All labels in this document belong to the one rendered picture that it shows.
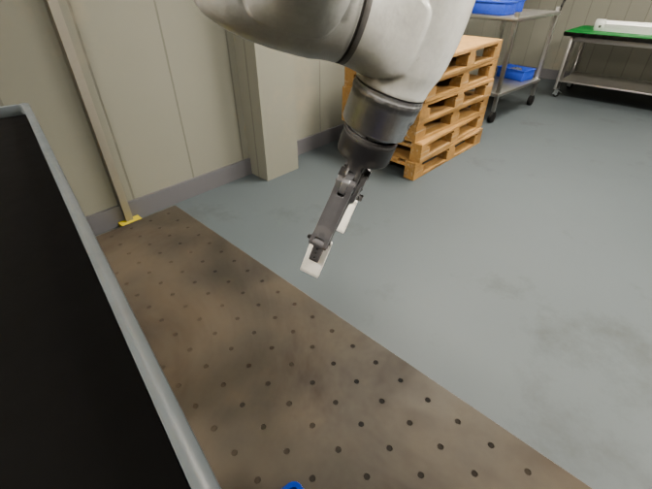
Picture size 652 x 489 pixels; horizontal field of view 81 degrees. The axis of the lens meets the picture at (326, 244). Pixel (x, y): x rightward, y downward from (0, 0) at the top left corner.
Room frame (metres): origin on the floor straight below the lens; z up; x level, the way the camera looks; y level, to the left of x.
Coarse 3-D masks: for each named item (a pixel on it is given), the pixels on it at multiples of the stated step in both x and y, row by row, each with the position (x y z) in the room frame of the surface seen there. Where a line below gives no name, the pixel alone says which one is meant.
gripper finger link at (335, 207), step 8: (336, 184) 0.44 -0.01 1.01; (352, 184) 0.43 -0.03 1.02; (336, 192) 0.43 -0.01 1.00; (328, 200) 0.43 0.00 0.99; (336, 200) 0.43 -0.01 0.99; (344, 200) 0.43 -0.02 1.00; (328, 208) 0.43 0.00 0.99; (336, 208) 0.43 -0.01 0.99; (344, 208) 0.43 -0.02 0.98; (320, 216) 0.42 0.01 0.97; (328, 216) 0.42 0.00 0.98; (336, 216) 0.42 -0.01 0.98; (320, 224) 0.42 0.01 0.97; (328, 224) 0.42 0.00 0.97; (336, 224) 0.42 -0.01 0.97; (320, 232) 0.41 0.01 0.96; (328, 232) 0.41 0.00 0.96; (312, 240) 0.41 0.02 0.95; (328, 240) 0.41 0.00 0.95
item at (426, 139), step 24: (480, 48) 2.98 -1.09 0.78; (456, 72) 2.74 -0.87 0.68; (480, 72) 3.22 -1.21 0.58; (432, 96) 2.57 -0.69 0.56; (456, 96) 2.84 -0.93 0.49; (480, 96) 3.12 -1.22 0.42; (432, 120) 2.66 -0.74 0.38; (456, 120) 2.91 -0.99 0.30; (480, 120) 3.23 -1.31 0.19; (408, 144) 2.57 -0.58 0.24; (432, 144) 2.86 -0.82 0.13; (456, 144) 2.91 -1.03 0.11; (408, 168) 2.52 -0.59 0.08; (432, 168) 2.67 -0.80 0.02
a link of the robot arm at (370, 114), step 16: (352, 96) 0.48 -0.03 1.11; (368, 96) 0.46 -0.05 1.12; (384, 96) 0.45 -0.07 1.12; (352, 112) 0.47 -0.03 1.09; (368, 112) 0.45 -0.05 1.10; (384, 112) 0.45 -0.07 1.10; (400, 112) 0.45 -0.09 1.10; (416, 112) 0.46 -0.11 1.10; (352, 128) 0.47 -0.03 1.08; (368, 128) 0.45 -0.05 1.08; (384, 128) 0.45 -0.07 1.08; (400, 128) 0.45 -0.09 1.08
